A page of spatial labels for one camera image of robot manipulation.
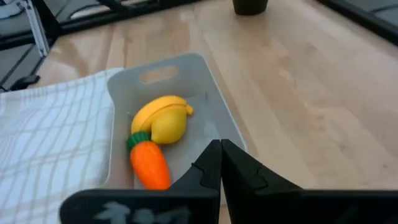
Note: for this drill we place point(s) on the orange toy carrot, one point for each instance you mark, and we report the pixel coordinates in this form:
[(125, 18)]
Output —
[(150, 165)]

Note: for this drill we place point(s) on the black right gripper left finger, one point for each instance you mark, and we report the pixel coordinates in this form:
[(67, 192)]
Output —
[(205, 174)]

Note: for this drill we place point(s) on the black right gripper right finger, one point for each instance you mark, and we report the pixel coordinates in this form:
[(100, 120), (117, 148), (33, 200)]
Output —
[(242, 180)]

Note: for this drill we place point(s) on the white checked towel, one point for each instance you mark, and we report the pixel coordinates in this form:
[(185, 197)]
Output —
[(46, 140)]

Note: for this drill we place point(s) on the small black edge clamp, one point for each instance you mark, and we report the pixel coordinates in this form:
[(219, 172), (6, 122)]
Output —
[(25, 82)]

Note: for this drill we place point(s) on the green plant in black pot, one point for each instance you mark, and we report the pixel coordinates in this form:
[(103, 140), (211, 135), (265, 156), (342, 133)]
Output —
[(250, 6)]

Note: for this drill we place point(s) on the silver frame bracket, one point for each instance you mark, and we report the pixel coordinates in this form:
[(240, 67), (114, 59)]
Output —
[(37, 31)]

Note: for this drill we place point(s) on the yellow toy banana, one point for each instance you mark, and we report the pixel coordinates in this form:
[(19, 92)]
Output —
[(155, 109)]

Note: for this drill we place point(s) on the grey plastic bin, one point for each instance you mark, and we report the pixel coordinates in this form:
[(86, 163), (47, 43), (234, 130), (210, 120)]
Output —
[(199, 124)]

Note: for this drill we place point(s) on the yellow toy lemon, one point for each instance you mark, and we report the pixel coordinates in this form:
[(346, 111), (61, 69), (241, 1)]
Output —
[(169, 126)]

